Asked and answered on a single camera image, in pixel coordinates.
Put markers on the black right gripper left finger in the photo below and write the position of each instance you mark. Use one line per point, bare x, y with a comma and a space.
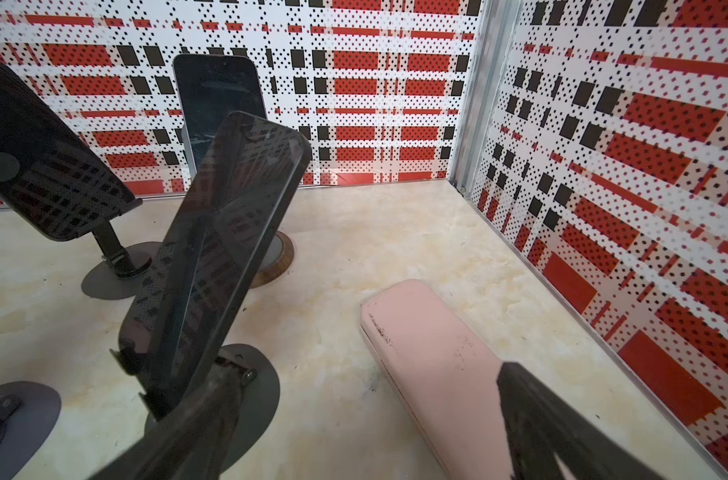
193, 440

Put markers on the wooden base phone stand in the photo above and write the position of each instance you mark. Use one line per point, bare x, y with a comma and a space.
278, 259

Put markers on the black smartphone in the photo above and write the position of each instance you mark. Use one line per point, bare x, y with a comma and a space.
199, 278

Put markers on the pink glasses case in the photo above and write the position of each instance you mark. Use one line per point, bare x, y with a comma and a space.
444, 374

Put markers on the grey stand far left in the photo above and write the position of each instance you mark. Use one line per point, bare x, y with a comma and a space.
121, 272

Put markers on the dark phone at back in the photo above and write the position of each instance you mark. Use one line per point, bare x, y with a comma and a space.
210, 88

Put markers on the grey stand base corner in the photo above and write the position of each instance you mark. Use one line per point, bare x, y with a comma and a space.
28, 413

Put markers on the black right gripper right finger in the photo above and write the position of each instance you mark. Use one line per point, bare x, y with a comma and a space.
548, 439

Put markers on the grey round phone stand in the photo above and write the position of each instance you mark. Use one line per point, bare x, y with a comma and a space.
260, 401

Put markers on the black phone far left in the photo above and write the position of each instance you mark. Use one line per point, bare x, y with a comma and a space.
48, 175

